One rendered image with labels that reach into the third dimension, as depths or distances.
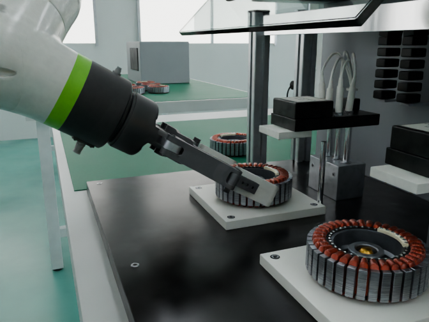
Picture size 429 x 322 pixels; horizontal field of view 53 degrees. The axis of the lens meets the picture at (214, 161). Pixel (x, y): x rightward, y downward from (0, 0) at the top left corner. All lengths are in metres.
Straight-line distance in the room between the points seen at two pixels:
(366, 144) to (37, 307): 1.47
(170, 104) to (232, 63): 3.57
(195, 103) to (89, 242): 1.46
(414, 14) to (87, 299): 0.45
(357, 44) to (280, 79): 5.00
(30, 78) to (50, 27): 0.07
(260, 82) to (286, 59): 5.02
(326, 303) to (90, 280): 0.25
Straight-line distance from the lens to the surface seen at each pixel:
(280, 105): 0.64
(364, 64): 0.81
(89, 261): 0.55
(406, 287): 0.41
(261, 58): 0.81
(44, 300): 1.96
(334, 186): 0.68
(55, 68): 0.50
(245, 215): 0.57
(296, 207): 0.61
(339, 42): 0.87
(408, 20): 0.52
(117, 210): 0.63
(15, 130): 5.11
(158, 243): 0.53
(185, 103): 1.98
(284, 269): 0.45
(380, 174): 0.45
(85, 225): 0.65
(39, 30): 0.52
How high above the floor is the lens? 1.00
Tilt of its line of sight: 15 degrees down
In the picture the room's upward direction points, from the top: straight up
